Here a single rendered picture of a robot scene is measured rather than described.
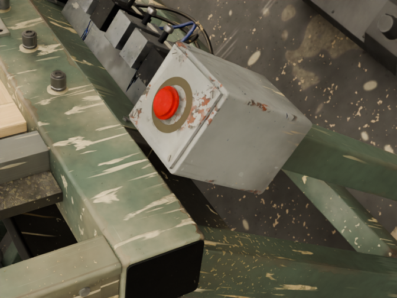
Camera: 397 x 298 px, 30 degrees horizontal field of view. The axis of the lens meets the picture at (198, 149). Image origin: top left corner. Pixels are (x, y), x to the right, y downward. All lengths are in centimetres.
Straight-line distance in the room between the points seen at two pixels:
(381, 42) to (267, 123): 74
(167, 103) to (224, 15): 137
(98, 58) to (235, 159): 50
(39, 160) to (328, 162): 42
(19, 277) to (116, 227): 14
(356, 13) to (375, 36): 10
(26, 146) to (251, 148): 36
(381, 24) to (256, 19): 63
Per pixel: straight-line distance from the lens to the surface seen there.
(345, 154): 109
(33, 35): 128
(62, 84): 118
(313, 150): 104
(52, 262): 93
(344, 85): 188
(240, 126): 87
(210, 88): 83
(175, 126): 86
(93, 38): 136
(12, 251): 248
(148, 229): 97
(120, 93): 124
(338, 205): 160
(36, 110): 116
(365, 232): 156
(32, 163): 110
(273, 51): 204
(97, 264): 93
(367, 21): 166
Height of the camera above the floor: 151
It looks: 45 degrees down
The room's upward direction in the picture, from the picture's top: 75 degrees counter-clockwise
